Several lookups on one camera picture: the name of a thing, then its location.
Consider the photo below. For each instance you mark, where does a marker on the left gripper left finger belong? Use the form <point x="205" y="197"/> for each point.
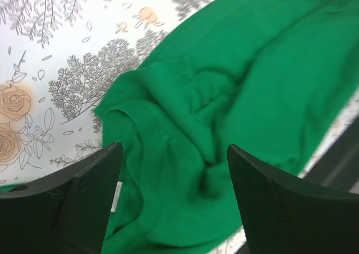
<point x="64" y="212"/>

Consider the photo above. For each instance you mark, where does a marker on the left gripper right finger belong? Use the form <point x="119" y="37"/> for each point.
<point x="282" y="213"/>

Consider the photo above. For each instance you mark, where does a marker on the green t-shirt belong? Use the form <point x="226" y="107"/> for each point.
<point x="269" y="76"/>

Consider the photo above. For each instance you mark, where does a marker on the floral patterned table mat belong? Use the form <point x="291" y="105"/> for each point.
<point x="58" y="60"/>

